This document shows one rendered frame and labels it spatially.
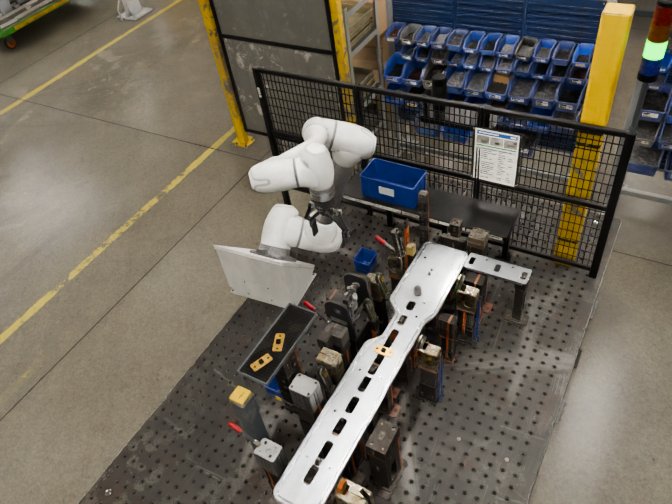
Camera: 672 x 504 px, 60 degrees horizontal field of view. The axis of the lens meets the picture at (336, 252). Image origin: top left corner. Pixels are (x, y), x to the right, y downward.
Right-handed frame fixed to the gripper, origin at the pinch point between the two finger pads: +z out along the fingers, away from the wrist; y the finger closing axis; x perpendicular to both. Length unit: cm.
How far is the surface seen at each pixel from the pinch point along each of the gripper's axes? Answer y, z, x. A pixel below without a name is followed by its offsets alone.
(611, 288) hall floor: 98, 146, 153
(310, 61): -144, 51, 204
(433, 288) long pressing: 30, 46, 28
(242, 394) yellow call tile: -8, 30, -60
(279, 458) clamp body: 13, 43, -70
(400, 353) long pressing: 32, 46, -9
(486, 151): 31, 14, 90
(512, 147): 42, 9, 90
